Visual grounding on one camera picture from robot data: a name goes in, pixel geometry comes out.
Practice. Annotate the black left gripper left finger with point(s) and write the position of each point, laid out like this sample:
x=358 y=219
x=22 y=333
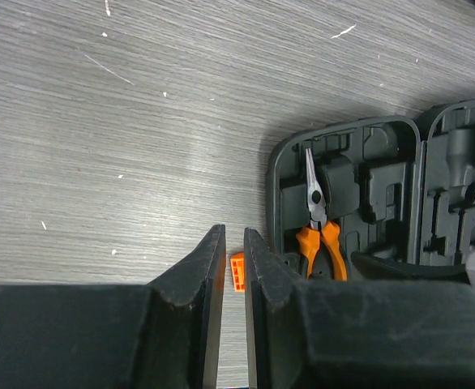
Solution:
x=164 y=334

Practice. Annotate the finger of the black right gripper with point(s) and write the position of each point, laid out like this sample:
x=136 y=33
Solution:
x=375 y=268

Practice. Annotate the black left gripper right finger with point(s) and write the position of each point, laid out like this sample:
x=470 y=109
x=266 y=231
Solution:
x=368 y=334

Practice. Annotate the orange black pliers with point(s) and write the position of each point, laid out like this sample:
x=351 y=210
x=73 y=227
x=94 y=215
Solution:
x=320 y=229

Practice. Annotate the black plastic tool case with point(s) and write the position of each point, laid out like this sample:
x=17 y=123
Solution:
x=399 y=188

